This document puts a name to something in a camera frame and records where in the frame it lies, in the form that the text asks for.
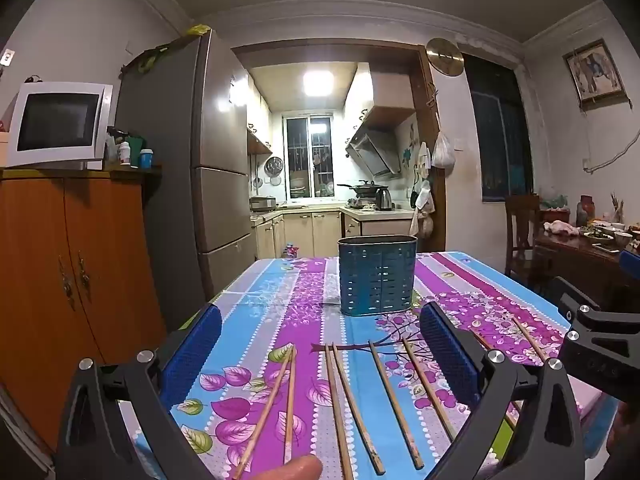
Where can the grey refrigerator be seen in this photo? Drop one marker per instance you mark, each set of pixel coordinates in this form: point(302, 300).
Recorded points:
point(220, 135)

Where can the blue perforated utensil holder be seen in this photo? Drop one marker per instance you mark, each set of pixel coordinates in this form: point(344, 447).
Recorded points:
point(375, 280)

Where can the yellow-green bag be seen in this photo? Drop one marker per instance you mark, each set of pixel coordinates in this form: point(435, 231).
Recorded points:
point(199, 30)

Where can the wooden dining table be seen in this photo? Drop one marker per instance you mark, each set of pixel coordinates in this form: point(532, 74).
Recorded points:
point(575, 260)

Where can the steel kettle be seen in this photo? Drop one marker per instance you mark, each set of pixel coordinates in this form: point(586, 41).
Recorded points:
point(383, 200)

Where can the white microwave oven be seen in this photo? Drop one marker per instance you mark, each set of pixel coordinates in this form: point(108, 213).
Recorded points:
point(55, 120)

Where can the white bottle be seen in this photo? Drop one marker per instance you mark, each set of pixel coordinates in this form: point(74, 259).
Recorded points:
point(125, 154)

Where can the dried flower bunch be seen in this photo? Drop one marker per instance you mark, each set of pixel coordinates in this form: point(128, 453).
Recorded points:
point(617, 210)

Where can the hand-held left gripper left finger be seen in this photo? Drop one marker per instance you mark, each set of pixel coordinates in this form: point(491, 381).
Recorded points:
point(192, 355)

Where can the hanging bags on door frame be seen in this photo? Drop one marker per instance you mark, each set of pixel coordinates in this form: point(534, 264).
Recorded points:
point(424, 200)

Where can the floral striped tablecloth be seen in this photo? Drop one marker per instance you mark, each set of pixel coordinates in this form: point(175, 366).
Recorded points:
point(310, 285)

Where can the square ceiling light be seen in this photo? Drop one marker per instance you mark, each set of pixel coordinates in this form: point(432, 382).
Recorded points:
point(318, 83)

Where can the person's left hand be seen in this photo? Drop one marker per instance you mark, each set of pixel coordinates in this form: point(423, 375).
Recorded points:
point(302, 469)

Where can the wooden chair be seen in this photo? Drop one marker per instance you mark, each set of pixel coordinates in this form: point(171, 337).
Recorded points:
point(520, 230)

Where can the person's right hand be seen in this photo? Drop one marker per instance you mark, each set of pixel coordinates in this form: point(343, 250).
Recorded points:
point(625, 432)

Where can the red basket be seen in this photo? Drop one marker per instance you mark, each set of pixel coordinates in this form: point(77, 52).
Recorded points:
point(556, 214)

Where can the dark window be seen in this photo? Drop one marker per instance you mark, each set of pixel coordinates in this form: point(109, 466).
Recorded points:
point(500, 130)

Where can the steel range hood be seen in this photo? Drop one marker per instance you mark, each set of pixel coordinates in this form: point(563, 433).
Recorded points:
point(372, 155)

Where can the hanging white plastic bag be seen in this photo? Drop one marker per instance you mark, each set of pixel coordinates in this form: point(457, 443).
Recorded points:
point(443, 152)

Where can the green box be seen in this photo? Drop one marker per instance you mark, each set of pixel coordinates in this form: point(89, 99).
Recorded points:
point(137, 142)

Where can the barred kitchen window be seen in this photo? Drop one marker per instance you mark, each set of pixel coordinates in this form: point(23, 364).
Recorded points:
point(309, 155)

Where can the dark glass jar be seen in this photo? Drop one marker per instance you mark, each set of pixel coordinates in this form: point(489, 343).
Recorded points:
point(585, 211)

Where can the white bowl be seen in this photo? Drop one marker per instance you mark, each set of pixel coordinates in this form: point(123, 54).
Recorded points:
point(623, 240)

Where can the row of wooden chopsticks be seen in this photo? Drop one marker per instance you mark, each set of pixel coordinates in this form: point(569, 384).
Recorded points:
point(289, 410)

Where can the beige kitchen base cabinets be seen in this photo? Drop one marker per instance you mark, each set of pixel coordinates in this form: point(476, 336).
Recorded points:
point(310, 232)

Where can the black wok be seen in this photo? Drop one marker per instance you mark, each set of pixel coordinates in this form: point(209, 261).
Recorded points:
point(362, 189)

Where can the orange wooden cabinet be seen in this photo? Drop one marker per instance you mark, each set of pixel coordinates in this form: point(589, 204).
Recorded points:
point(45, 260)

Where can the beige wall cabinet above hood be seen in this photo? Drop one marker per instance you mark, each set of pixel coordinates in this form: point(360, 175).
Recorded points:
point(387, 92)

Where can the green bag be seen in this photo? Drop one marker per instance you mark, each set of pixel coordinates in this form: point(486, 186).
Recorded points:
point(150, 60)

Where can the dish of greens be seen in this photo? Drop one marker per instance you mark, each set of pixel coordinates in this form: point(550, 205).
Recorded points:
point(597, 235)

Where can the framed elephant picture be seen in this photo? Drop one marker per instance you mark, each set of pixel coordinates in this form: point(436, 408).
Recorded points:
point(595, 72)

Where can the wooden door frame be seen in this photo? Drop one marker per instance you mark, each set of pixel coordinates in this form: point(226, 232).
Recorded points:
point(425, 110)

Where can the wall switch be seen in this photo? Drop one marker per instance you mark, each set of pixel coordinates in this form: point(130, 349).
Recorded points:
point(6, 57)

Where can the pink cloth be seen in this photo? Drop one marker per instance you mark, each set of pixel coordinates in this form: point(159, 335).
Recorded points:
point(560, 227)

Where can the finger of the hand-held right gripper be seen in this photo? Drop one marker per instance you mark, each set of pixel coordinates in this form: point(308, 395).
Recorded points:
point(575, 300)
point(632, 262)

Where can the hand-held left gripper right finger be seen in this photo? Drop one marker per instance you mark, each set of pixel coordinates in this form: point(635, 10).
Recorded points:
point(447, 350)

